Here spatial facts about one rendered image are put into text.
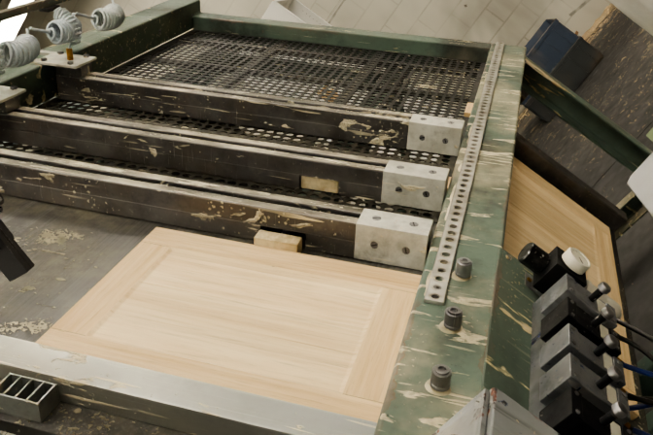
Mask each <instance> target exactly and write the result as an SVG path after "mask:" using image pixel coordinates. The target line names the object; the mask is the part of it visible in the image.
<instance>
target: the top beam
mask: <svg viewBox="0 0 653 435"><path fill-rule="evenodd" d="M198 12H200V0H167V1H165V2H162V3H160V4H157V5H155V6H152V7H149V8H148V9H145V10H143V11H140V12H137V13H135V14H132V15H130V16H127V17H125V19H124V21H123V23H122V24H121V25H120V26H119V27H118V28H116V29H113V30H109V31H97V30H96V29H92V30H89V31H87V32H85V33H83V34H81V37H82V38H81V39H80V40H81V42H80V43H78V44H77V45H76V46H72V47H71V48H72V50H73V54H79V55H84V54H86V53H87V54H89V56H95V57H97V59H96V60H94V61H92V62H91V65H92V72H98V73H104V72H106V71H108V70H110V69H112V68H114V67H116V66H118V65H120V64H122V63H123V62H125V61H127V60H129V59H131V58H133V57H135V56H137V55H139V54H142V53H144V52H146V51H148V50H151V49H153V48H155V47H157V46H159V45H161V44H163V43H165V42H167V41H169V40H171V39H173V38H175V37H177V36H179V35H181V34H183V33H185V32H187V31H189V30H191V29H192V28H193V27H191V18H192V17H193V14H196V13H198ZM68 47H69V43H67V44H63V45H52V46H49V47H46V48H44V49H42V50H49V51H56V52H58V51H59V50H63V52H64V53H66V48H68ZM56 75H57V74H56V70H55V66H50V65H43V64H35V63H29V64H27V65H24V66H22V67H21V66H19V67H18V68H17V67H14V68H5V73H4V74H1V75H0V85H4V86H11V85H17V87H18V88H25V89H26V92H24V93H22V94H20V95H19V99H20V106H21V107H23V106H24V107H30V108H33V107H35V106H37V105H39V104H41V103H43V102H45V101H47V100H49V99H51V98H53V97H54V96H56V95H58V93H57V83H56Z"/></svg>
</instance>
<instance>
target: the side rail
mask: <svg viewBox="0 0 653 435"><path fill-rule="evenodd" d="M193 30H202V31H211V32H220V33H228V34H237V35H245V36H254V37H262V38H271V39H280V40H289V41H298V42H305V43H314V44H323V45H332V46H340V47H349V48H358V49H366V50H382V51H391V52H400V53H409V54H418V55H426V56H434V57H443V58H452V59H460V60H469V61H478V62H486V61H487V57H488V51H489V50H490V47H491V43H481V42H472V41H464V40H454V39H445V38H435V37H427V36H418V35H408V34H399V33H390V32H381V31H372V30H362V29H354V28H345V27H335V26H326V25H317V24H308V23H299V22H289V21H281V20H272V19H262V18H253V17H236V16H227V15H217V14H208V13H200V14H198V15H196V16H193Z"/></svg>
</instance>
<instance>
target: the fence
mask: <svg viewBox="0 0 653 435"><path fill-rule="evenodd" d="M9 373H14V374H18V375H22V376H25V377H29V378H33V379H38V380H42V381H46V382H50V383H54V384H57V388H58V393H59V399H60V401H62V402H66V403H70V404H74V405H78V406H82V407H86V408H90V409H93V410H97V411H100V412H104V413H108V414H112V415H116V416H120V417H124V418H131V419H135V420H139V421H143V422H146V423H150V424H154V425H158V426H162V427H166V428H170V429H174V430H178V431H182V432H186V433H189V434H193V435H374V431H375V428H376V425H377V422H374V421H369V420H365V419H361V418H353V417H349V416H345V415H340V414H337V413H333V412H328V411H324V410H320V409H316V408H311V407H307V406H303V405H298V404H294V403H291V402H287V401H282V400H278V399H274V398H269V397H265V396H261V395H257V394H252V393H249V392H245V391H241V390H236V389H232V388H228V387H223V386H219V385H212V384H207V383H203V382H200V381H195V380H191V379H187V378H183V377H178V376H174V375H170V374H165V373H161V372H157V371H154V370H149V369H145V368H141V367H136V366H132V365H128V364H124V363H119V362H116V361H112V360H107V359H103V358H99V357H95V356H90V355H86V354H82V353H78V352H73V351H67V350H62V349H58V348H54V347H50V346H45V345H41V344H37V343H32V342H28V341H24V340H20V339H16V338H12V337H8V336H3V335H0V382H2V381H3V380H4V379H5V378H6V377H7V376H8V375H9Z"/></svg>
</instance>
